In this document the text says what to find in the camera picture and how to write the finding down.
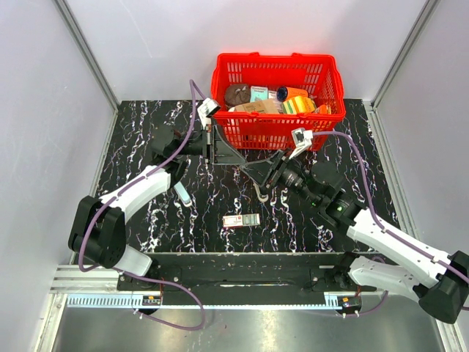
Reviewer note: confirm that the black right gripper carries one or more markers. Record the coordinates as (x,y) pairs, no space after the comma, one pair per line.
(260,170)

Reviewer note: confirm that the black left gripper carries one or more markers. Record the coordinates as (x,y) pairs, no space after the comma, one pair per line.
(223,154)

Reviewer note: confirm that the white black stapler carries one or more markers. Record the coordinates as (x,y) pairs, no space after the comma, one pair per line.
(260,196)

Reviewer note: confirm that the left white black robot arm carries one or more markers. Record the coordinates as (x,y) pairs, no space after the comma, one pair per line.
(99,228)

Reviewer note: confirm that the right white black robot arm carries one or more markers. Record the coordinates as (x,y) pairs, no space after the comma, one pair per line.
(435,279)

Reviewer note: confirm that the red white staple box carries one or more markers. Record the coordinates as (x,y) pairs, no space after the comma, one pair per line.
(241,220)

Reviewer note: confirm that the brown cardboard box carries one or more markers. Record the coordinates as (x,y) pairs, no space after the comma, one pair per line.
(268,106)

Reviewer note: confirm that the brown round pouch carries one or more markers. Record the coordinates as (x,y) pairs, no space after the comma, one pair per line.
(237,94)

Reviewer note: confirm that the teal white small box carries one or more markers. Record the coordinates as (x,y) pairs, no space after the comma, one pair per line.
(259,93)

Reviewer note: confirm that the yellow green box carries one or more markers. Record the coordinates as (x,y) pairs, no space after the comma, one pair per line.
(299,105)

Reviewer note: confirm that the red plastic basket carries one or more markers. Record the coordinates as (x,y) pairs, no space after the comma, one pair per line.
(316,73)

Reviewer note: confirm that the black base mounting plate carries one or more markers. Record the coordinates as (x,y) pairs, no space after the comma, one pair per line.
(271,281)

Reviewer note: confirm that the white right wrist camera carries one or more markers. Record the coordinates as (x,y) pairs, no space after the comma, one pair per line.
(302,139)

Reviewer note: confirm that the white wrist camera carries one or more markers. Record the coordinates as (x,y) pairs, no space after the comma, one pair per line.
(302,139)
(206,111)

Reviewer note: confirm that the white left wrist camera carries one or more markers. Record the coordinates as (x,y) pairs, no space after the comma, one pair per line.
(206,111)

